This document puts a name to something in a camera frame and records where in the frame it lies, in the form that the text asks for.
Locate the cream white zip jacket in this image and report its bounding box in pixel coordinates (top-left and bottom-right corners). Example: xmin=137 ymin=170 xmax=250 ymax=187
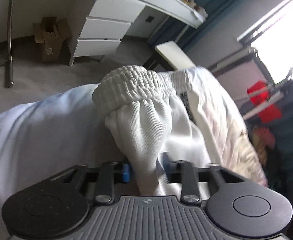
xmin=92 ymin=66 xmax=211 ymax=196

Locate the pile of clothes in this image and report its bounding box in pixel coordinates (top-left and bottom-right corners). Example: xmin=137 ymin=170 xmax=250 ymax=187
xmin=251 ymin=126 xmax=275 ymax=166

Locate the teal curtain right panel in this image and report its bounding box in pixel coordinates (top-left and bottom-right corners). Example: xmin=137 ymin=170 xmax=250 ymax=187
xmin=266 ymin=71 xmax=293 ymax=205

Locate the teal curtain panel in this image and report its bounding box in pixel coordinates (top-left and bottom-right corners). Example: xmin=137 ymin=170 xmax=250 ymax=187
xmin=266 ymin=71 xmax=293 ymax=205
xmin=146 ymin=0 xmax=293 ymax=53

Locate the red storage bag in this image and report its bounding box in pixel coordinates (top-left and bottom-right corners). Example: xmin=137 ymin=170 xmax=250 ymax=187
xmin=243 ymin=81 xmax=282 ymax=123

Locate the white stool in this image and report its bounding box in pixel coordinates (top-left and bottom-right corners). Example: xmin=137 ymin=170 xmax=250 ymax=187
xmin=143 ymin=41 xmax=195 ymax=71

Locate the cardboard box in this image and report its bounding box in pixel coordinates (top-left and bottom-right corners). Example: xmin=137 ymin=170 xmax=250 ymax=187
xmin=33 ymin=17 xmax=71 ymax=63

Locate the bright window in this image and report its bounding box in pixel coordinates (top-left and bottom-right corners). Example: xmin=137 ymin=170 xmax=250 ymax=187
xmin=237 ymin=0 xmax=293 ymax=83

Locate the white vanity desk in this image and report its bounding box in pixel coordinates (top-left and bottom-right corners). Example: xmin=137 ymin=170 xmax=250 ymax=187
xmin=67 ymin=0 xmax=205 ymax=66

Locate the teal curtain left panel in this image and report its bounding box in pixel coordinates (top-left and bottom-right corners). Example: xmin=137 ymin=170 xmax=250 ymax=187
xmin=146 ymin=0 xmax=293 ymax=53

